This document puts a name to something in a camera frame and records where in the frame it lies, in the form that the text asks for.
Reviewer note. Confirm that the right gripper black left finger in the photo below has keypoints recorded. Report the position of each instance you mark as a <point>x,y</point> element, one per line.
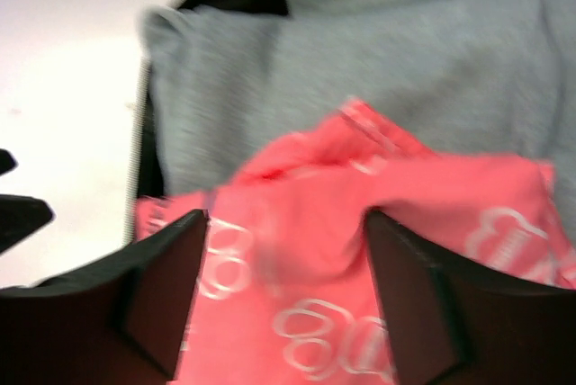
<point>118,320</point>

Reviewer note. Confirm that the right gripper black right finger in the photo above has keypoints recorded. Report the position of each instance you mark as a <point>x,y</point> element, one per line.
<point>451,320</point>

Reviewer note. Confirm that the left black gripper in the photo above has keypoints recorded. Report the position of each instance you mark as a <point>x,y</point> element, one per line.
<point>21,216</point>

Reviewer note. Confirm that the pink patterned garment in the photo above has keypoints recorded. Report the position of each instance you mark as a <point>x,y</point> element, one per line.
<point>286,294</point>

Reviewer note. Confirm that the grey garment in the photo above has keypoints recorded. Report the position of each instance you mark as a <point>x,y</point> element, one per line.
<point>463,76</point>

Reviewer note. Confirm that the black hard-shell suitcase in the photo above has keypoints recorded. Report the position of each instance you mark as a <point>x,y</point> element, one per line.
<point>145,176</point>

